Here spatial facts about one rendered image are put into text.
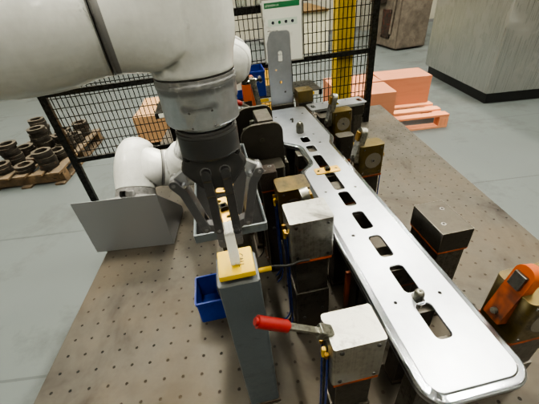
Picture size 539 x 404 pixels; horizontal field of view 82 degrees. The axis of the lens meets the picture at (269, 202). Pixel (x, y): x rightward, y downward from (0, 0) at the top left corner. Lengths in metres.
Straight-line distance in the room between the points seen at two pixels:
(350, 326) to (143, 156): 1.04
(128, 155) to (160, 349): 0.73
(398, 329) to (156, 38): 0.58
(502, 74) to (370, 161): 3.88
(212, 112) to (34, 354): 2.04
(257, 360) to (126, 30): 0.61
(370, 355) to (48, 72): 0.56
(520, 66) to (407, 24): 3.65
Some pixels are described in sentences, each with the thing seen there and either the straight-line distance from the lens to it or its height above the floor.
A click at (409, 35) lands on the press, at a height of 0.28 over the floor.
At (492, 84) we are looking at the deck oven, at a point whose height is 0.25.
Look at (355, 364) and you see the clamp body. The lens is 0.60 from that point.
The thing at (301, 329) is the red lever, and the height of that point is 1.09.
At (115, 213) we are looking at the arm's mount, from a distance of 1.29.
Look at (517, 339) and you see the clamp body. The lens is 0.77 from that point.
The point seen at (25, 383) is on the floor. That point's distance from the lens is 2.19.
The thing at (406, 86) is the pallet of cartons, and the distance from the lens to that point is 4.24.
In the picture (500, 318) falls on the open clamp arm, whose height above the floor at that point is 1.00.
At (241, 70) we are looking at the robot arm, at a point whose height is 1.34.
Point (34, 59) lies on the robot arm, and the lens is 0.33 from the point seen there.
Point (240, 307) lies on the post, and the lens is 0.56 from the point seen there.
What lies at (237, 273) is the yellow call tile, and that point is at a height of 1.16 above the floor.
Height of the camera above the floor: 1.53
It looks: 35 degrees down
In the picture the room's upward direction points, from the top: 6 degrees counter-clockwise
